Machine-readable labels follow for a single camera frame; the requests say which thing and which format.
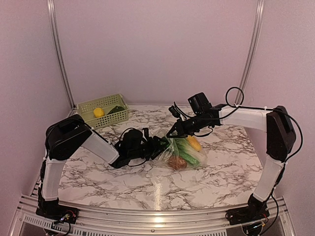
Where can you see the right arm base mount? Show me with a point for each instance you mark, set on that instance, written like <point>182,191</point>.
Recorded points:
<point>255,216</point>

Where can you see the brown fake potato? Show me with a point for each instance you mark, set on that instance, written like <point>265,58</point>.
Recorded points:
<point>177,163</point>

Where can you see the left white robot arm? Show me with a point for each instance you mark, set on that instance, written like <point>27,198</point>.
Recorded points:
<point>65,137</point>

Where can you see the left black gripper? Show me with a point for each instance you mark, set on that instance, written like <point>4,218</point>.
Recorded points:
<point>156,147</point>

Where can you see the clear polka dot zip bag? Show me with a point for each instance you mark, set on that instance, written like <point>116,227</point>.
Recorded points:
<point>162,159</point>

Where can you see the left aluminium frame post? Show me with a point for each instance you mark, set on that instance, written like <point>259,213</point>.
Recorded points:
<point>58,49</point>

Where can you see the pale green plastic basket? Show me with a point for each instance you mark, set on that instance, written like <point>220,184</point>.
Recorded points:
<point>104,111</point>

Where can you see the yellow fake lemon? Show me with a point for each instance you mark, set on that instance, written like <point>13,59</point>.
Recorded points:
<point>98,112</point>

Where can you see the green fake cucumber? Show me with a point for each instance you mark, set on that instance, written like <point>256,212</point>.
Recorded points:
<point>191,160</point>

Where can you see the right aluminium frame post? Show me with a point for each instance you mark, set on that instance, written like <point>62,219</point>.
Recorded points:
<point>253,43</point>

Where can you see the green fake pepper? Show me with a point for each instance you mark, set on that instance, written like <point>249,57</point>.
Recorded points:
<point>116,109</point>

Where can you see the yellow fake corn cob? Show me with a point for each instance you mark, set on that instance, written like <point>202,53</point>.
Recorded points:
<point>194,143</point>

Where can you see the front aluminium rail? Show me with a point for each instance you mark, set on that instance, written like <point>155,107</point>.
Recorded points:
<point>101,221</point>

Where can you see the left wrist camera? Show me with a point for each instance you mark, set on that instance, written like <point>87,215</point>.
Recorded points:
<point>146,135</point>

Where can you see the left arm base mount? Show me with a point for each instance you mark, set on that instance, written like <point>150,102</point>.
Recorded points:
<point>63,217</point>

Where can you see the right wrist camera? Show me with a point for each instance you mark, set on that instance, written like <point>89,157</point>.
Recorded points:
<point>176,112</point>

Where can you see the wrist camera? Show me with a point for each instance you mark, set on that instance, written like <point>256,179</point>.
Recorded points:
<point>176,112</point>
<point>146,135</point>

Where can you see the aluminium frame post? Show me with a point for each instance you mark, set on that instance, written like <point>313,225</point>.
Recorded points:
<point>58,49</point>
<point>253,43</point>

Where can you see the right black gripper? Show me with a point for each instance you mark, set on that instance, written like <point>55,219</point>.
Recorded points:
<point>181,128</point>

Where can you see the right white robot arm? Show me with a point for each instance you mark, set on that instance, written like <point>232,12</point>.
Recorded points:
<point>275,123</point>

